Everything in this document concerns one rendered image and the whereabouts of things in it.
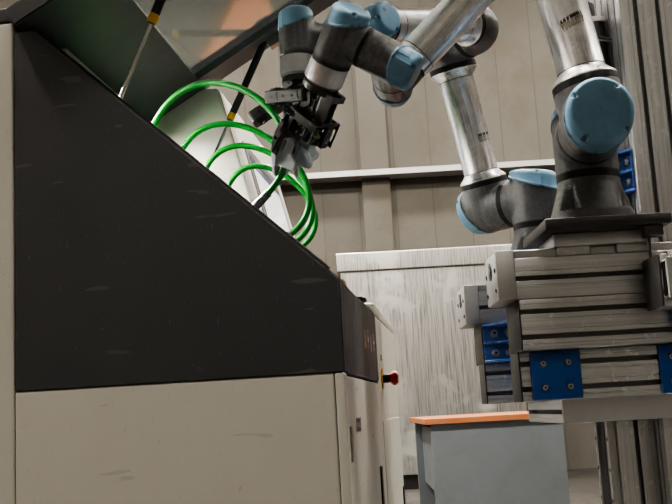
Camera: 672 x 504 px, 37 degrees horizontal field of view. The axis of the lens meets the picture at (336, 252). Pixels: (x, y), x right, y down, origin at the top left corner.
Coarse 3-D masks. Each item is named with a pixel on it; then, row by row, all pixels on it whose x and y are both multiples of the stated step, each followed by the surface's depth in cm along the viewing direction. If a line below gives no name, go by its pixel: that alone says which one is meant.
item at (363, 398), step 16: (352, 384) 177; (368, 384) 208; (352, 400) 175; (368, 400) 205; (352, 416) 173; (368, 416) 202; (352, 432) 168; (368, 432) 200; (352, 448) 167; (368, 448) 197; (352, 464) 167; (368, 464) 195; (352, 480) 166; (368, 480) 192; (368, 496) 190; (384, 496) 222
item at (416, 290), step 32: (352, 256) 920; (384, 256) 919; (416, 256) 919; (448, 256) 919; (480, 256) 918; (352, 288) 918; (384, 288) 917; (416, 288) 917; (448, 288) 917; (416, 320) 912; (448, 320) 912; (416, 352) 908; (448, 352) 907; (416, 384) 903; (448, 384) 903; (416, 416) 899; (416, 480) 894
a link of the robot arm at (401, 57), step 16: (368, 32) 178; (368, 48) 177; (384, 48) 176; (400, 48) 176; (368, 64) 178; (384, 64) 176; (400, 64) 176; (416, 64) 176; (384, 80) 179; (400, 80) 177
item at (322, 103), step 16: (304, 80) 185; (320, 96) 185; (336, 96) 185; (288, 112) 187; (304, 112) 187; (320, 112) 185; (288, 128) 188; (304, 128) 187; (320, 128) 187; (336, 128) 189; (304, 144) 186; (320, 144) 189
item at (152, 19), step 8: (160, 0) 183; (152, 8) 183; (160, 8) 183; (152, 16) 183; (152, 24) 183; (144, 40) 183; (136, 56) 183; (136, 64) 183; (128, 72) 183; (128, 80) 183; (120, 96) 183
